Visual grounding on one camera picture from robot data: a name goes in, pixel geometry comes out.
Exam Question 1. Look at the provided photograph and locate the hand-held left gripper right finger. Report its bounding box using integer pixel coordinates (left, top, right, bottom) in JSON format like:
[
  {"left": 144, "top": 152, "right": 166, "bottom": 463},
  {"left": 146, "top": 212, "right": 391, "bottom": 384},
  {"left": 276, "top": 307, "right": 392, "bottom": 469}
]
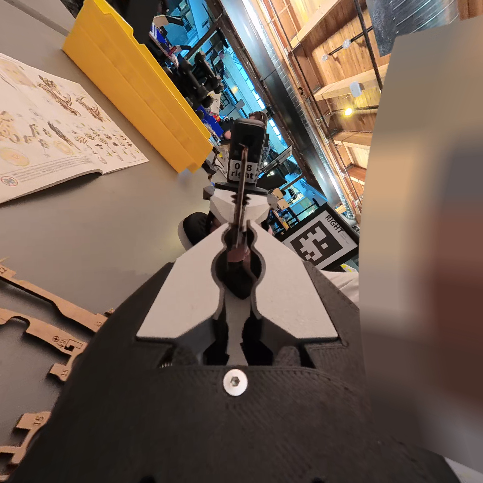
[{"left": 245, "top": 221, "right": 338, "bottom": 350}]

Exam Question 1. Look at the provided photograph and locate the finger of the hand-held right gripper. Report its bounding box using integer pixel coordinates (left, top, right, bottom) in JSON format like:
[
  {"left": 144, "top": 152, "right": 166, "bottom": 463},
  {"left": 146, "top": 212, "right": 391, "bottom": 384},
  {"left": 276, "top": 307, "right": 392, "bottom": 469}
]
[
  {"left": 244, "top": 195, "right": 273, "bottom": 228},
  {"left": 209, "top": 190, "right": 238, "bottom": 228}
]

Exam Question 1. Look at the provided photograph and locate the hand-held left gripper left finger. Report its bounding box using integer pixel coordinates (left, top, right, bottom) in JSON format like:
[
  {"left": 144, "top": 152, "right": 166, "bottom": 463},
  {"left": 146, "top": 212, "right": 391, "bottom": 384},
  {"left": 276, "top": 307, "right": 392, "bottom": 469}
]
[{"left": 136, "top": 223, "right": 231, "bottom": 356}]

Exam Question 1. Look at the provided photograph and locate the small wooden parts strip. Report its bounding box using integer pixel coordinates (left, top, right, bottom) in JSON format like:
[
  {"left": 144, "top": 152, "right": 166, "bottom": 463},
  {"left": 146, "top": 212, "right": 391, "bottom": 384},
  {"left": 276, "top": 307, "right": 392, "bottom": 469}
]
[{"left": 231, "top": 146, "right": 251, "bottom": 261}]

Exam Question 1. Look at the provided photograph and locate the large wooden parts sheet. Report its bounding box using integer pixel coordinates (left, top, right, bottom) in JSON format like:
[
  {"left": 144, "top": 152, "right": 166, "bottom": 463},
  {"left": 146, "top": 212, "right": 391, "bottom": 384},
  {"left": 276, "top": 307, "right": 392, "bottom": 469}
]
[{"left": 0, "top": 258, "right": 114, "bottom": 469}]

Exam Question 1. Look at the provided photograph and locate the framed marker sign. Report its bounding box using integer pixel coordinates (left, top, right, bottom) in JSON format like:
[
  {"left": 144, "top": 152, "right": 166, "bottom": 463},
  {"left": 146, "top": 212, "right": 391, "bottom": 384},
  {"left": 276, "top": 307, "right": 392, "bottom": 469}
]
[{"left": 281, "top": 202, "right": 360, "bottom": 270}]

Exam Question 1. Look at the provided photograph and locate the rack of black dumbbells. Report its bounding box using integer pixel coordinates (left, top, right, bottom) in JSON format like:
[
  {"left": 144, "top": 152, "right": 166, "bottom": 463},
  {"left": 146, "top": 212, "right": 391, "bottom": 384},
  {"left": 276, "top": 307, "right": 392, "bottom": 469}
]
[{"left": 172, "top": 51, "right": 226, "bottom": 110}]

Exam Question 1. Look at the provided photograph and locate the yellow box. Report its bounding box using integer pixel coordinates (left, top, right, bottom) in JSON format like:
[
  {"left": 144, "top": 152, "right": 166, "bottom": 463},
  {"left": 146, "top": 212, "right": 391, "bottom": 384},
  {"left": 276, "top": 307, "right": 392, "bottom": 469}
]
[{"left": 62, "top": 0, "right": 214, "bottom": 174}]

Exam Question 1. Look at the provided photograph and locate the open instruction booklet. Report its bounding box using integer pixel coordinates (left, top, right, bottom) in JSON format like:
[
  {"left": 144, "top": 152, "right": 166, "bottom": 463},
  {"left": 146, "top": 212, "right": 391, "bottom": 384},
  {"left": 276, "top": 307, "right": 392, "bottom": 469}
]
[{"left": 0, "top": 53, "right": 149, "bottom": 204}]

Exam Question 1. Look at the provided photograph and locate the silver ventilation duct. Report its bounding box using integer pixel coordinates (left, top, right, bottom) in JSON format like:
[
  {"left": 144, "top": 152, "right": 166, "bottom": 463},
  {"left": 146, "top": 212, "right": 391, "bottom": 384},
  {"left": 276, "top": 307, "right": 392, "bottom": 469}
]
[{"left": 221, "top": 0, "right": 365, "bottom": 223}]

